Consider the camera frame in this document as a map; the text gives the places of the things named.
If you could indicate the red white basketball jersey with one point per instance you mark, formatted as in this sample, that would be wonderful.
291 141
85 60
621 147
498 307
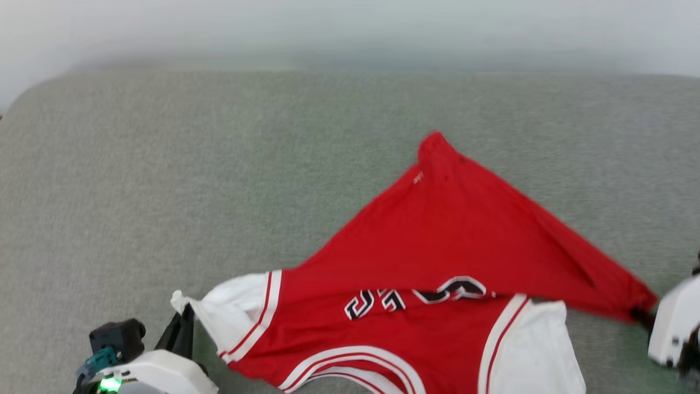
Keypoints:
437 246

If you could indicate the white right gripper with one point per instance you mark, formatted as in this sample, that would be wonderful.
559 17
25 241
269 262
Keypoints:
675 323

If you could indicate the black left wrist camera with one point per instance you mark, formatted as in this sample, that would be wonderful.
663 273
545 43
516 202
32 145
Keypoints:
117 336

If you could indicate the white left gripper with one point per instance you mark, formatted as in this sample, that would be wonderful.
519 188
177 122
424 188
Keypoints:
158 375

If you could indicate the teal left camera connector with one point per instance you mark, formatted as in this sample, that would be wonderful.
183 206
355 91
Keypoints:
98 362

